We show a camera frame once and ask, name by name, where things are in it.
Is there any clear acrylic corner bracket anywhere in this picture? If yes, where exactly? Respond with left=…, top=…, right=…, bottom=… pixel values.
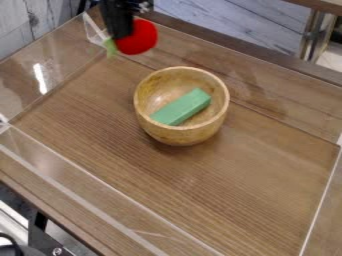
left=82, top=13, right=110, bottom=47

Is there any black table frame bracket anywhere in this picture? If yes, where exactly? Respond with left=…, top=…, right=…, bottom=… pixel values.
left=28, top=212, right=75, bottom=256

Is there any wooden bowl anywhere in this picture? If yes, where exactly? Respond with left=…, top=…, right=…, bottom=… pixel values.
left=134, top=66, right=230, bottom=146

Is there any metal table leg background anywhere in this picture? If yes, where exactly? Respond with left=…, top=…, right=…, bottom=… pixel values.
left=300, top=10, right=338, bottom=63

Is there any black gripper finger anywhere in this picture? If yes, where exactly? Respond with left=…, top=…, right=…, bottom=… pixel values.
left=101, top=0, right=134, bottom=39

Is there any red plush fruit green leaf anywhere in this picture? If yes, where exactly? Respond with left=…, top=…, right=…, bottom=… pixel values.
left=103, top=19, right=158, bottom=57

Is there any green rectangular block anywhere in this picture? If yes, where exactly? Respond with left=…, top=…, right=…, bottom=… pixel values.
left=150, top=88, right=211, bottom=126

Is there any black cable lower left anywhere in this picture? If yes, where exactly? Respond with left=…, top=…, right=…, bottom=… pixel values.
left=0, top=232, right=26, bottom=256

